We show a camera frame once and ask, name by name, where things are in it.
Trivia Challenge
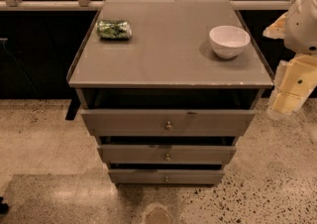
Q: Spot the white ceramic bowl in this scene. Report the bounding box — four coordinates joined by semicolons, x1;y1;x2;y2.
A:
209;26;251;58

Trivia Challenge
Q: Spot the grey drawer cabinet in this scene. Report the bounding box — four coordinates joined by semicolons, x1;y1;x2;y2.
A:
67;0;272;173

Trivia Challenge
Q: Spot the black object at floor edge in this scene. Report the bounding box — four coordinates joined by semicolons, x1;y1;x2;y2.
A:
0;197;9;214

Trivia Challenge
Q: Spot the grey drawer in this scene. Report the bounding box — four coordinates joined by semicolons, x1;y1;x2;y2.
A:
81;109;255;137
109;169;224;184
97;145;237;165

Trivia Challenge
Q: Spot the grey bottom drawer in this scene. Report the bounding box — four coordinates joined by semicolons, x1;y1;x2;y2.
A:
109;169;224;184

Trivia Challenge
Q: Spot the green crushed can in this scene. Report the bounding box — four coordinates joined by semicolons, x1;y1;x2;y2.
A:
96;20;132;40

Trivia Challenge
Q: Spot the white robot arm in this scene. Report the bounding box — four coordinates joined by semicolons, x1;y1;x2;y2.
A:
263;0;317;119

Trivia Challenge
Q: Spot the grey top drawer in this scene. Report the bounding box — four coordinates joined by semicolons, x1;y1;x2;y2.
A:
81;109;255;137

